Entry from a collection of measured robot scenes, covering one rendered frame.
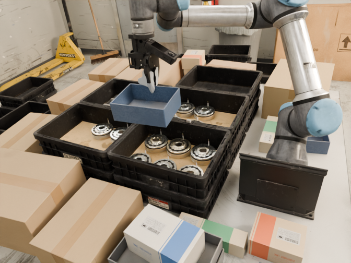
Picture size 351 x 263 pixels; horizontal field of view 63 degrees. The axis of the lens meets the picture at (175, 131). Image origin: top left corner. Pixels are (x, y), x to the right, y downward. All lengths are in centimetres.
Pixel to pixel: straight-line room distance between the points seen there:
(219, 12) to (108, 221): 82
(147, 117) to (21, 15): 411
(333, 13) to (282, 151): 289
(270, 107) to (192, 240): 98
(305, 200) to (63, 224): 81
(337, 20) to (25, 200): 353
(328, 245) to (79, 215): 82
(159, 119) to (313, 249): 66
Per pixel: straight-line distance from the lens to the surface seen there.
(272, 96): 159
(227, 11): 115
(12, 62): 479
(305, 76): 104
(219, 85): 174
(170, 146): 119
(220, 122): 138
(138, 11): 97
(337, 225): 120
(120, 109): 98
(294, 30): 106
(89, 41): 528
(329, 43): 388
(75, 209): 104
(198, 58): 189
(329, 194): 129
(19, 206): 109
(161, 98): 107
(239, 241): 100
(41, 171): 119
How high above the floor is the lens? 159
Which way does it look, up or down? 34 degrees down
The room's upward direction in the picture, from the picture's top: 6 degrees counter-clockwise
